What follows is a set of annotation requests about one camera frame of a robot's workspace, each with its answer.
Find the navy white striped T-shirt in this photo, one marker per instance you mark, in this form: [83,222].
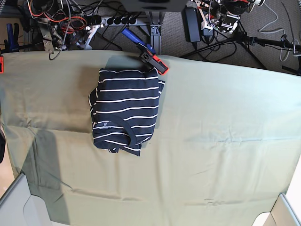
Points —
[124,108]

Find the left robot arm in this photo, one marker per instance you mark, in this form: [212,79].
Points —
[223,15]

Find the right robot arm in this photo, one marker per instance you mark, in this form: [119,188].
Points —
[64,24]

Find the blue orange bar clamp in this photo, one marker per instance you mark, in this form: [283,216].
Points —
[148,54]

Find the black power adapter right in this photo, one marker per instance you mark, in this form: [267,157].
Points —
[207,32]

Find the black power adapter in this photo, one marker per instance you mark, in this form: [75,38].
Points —
[207,32]
[191,24]

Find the white power strip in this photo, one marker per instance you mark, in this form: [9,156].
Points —
[118,21]

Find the black power adapter left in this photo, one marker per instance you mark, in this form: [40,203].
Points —
[191,24]

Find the grey monitor base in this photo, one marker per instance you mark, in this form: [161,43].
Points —
[154,5]

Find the black tripod stand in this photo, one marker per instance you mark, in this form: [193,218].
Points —
[240,38]

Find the blue clamp at left edge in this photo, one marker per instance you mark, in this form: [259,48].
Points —
[11,44]

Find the orange clamp jaw left edge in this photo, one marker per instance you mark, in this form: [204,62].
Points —
[1,64]

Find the grey bin bottom left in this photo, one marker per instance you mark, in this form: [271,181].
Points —
[18,207]

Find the grey bin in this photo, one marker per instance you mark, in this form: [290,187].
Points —
[18,207]
[281,214]

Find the grey bin bottom right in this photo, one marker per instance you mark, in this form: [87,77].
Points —
[281,214]

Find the aluminium frame post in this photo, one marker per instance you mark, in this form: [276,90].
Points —
[156,20]

